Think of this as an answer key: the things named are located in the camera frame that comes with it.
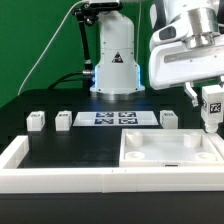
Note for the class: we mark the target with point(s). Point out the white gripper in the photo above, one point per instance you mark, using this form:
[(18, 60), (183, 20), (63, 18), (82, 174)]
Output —
[(173, 65)]

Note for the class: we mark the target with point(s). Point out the white square table top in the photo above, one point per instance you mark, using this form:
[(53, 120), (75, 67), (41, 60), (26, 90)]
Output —
[(167, 148)]

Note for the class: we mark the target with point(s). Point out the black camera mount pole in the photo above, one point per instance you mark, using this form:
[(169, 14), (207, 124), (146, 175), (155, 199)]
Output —
[(86, 16)]

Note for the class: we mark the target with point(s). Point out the white U-shaped fence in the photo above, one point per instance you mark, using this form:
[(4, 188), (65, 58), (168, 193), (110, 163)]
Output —
[(92, 180)]

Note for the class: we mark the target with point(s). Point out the white sheet with tags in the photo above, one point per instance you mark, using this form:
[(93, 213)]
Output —
[(116, 118)]

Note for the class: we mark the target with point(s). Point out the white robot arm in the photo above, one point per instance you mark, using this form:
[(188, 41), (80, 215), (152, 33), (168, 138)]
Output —
[(186, 36)]

